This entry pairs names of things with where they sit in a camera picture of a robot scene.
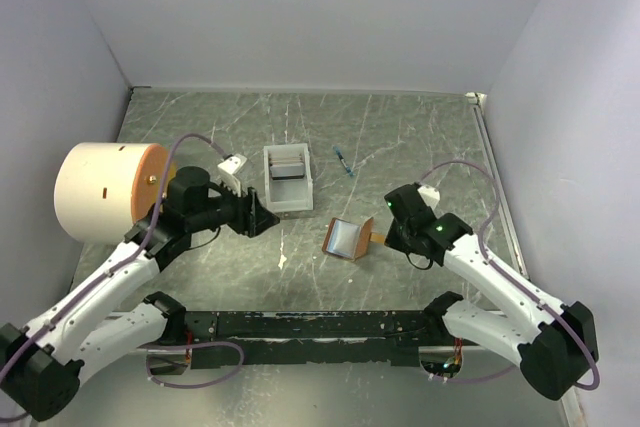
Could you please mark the blue pen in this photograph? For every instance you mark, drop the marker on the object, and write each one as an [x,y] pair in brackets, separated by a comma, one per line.
[343,161]

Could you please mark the brown leather card holder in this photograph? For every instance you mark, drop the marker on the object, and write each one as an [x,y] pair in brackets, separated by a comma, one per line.
[350,241]

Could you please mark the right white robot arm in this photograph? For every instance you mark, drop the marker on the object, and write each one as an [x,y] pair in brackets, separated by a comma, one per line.
[552,343]

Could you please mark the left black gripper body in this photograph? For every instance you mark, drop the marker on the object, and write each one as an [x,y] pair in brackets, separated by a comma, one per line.
[220,209]

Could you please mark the white corner bracket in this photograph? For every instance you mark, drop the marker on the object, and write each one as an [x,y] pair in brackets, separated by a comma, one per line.
[476,98]

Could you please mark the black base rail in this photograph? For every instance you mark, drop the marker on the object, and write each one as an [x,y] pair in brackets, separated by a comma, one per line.
[400,338]

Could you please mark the white card tray box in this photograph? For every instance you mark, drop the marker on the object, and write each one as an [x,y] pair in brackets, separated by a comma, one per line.
[284,196]

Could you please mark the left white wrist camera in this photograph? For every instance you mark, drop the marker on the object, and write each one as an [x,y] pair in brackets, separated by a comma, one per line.
[230,171]

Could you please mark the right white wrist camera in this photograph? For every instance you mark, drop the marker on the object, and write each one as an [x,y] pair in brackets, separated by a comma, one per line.
[430,195]

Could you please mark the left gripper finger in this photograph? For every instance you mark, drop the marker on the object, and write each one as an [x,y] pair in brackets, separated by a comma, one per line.
[259,221]
[255,209]

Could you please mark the white cylinder with orange lid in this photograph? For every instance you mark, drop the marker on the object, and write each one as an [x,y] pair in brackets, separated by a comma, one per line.
[103,189]

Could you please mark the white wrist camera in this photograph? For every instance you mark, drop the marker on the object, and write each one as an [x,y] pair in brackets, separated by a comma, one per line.
[430,195]
[230,171]

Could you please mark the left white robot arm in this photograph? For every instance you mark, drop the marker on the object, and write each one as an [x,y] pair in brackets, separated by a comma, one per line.
[44,363]

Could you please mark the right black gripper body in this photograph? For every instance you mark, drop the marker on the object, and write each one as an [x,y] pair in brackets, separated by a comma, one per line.
[398,235]

